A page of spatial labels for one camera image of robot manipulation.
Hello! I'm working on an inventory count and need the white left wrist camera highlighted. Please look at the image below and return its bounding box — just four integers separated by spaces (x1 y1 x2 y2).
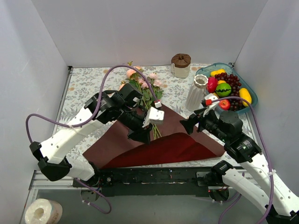
142 107 164 127

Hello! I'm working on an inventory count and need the yellow fruit back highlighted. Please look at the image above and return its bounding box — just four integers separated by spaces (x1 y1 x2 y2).
210 69 226 77

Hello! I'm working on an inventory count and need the red dragon fruit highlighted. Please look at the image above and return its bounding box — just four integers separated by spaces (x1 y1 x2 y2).
206 77 218 93

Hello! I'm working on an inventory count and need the floral patterned table mat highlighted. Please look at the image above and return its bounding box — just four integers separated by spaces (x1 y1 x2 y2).
46 64 263 168

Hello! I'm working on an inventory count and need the red paper bouquet wrap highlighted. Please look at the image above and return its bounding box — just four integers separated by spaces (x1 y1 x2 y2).
83 105 225 169

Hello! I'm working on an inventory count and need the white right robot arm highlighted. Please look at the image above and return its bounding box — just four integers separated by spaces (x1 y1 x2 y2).
180 109 299 224

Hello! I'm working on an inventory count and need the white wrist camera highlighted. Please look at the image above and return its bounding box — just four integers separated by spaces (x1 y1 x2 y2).
142 107 164 127
202 93 219 117

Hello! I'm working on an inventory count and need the green toy watermelon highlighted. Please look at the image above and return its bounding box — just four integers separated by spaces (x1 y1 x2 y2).
215 83 232 98

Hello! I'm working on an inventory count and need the teal plastic fruit basket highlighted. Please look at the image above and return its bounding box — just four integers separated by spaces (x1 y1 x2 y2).
196 63 258 114

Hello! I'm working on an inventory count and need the white toilet paper roll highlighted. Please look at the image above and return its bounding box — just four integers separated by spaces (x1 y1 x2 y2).
24 198 63 224

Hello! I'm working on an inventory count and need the white ribbed ceramic vase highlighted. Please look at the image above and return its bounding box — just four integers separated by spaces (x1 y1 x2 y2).
185 74 208 112

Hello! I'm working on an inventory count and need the dark purple grape bunch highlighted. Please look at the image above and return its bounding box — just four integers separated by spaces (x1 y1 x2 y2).
215 73 244 111

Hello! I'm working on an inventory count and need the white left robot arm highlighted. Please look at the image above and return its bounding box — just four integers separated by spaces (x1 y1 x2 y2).
30 84 156 187

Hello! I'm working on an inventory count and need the red apple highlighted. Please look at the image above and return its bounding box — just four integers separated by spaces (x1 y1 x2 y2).
219 99 231 111

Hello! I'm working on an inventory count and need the brown and white jar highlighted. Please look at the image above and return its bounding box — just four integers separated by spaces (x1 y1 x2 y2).
171 53 191 78

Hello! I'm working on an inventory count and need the aluminium frame rail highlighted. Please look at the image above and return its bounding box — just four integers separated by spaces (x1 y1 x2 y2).
32 166 269 213

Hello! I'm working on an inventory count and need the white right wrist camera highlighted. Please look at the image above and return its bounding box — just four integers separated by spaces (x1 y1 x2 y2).
202 93 219 117

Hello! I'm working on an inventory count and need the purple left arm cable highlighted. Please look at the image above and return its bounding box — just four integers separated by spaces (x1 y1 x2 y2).
25 65 162 215

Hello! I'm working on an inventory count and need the yellow mango right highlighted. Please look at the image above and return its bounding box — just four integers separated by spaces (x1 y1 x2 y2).
239 88 252 107

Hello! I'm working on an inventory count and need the pink artificial flower bunch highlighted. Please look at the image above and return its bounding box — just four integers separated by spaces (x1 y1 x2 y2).
118 61 164 140

